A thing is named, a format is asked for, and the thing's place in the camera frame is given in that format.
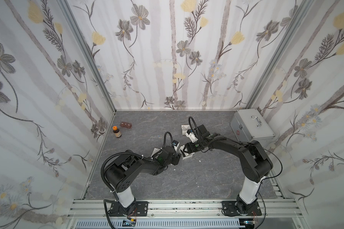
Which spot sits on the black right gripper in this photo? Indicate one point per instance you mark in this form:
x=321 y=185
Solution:
x=188 y=148

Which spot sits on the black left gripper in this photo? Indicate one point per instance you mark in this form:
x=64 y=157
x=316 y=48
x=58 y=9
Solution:
x=174 y=158

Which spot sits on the white jewelry box base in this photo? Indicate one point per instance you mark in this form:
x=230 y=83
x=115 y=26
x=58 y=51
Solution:
x=186 y=153

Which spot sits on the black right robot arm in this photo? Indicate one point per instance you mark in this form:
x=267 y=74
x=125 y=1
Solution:
x=253 y=157

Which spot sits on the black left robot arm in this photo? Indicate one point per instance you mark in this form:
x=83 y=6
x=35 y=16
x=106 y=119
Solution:
x=121 y=169

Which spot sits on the far white bow gift box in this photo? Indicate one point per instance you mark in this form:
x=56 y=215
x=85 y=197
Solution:
x=184 y=129

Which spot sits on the white bow gift box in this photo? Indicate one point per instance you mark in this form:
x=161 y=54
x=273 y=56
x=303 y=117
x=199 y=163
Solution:
x=156 y=151
x=184 y=129

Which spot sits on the left white bow gift box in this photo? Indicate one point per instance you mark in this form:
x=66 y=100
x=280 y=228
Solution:
x=156 y=151

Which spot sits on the small brown block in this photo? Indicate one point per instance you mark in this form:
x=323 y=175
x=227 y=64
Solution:
x=126 y=124

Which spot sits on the silver aluminium first aid case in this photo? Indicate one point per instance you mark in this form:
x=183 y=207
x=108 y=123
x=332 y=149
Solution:
x=248 y=125

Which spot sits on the brown bottle orange cap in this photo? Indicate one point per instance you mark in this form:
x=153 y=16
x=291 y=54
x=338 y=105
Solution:
x=116 y=131

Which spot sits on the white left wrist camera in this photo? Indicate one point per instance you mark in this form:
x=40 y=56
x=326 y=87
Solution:
x=176 y=146

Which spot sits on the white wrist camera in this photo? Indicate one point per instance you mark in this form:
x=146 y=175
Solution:
x=190 y=134
x=176 y=146

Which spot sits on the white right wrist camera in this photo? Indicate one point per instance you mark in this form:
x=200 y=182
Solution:
x=190 y=134

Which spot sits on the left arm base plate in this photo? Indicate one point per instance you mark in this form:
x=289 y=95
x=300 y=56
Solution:
x=136 y=209

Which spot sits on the white slotted cable duct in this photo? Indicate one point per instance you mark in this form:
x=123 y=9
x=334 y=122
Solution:
x=177 y=224

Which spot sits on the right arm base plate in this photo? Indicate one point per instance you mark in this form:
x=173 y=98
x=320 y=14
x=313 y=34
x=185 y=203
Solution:
x=240 y=208

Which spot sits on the aluminium mounting rail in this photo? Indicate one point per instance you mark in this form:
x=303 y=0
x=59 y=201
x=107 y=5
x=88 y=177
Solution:
x=189 y=208

